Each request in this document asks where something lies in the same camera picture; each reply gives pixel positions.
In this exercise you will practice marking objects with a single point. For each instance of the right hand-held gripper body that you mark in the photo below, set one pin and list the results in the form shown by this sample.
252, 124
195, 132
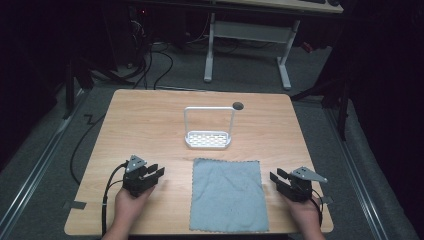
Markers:
300, 188

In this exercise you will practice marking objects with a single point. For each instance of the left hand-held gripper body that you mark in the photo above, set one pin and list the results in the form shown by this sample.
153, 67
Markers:
135, 181

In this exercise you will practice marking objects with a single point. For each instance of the grey-blue cloth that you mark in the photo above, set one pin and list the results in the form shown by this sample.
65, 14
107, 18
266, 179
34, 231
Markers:
228, 196

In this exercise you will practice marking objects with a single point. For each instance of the person's right hand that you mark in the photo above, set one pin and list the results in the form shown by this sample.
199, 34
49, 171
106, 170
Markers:
306, 215

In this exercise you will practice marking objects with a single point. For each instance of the person's left hand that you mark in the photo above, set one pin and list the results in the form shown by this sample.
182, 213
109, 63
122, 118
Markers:
128, 208

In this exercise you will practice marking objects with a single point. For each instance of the grey tape strip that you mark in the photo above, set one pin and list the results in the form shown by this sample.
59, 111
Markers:
78, 205
327, 200

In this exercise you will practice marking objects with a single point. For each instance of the black metal stand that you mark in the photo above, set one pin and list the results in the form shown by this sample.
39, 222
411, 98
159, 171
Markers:
340, 100
71, 86

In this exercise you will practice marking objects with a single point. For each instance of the small red object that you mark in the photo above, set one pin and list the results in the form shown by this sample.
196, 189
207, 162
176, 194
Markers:
307, 47

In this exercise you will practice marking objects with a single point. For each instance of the white-legged desk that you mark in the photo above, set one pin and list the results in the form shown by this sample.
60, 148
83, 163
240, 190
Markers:
248, 31

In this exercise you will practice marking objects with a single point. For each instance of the black keyboard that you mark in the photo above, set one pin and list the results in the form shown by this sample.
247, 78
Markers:
312, 1

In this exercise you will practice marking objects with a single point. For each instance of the black computer mouse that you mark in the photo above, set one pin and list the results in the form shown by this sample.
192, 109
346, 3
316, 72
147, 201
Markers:
334, 2

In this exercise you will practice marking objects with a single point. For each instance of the metal floor rail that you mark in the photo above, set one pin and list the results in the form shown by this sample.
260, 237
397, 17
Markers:
36, 166
358, 176

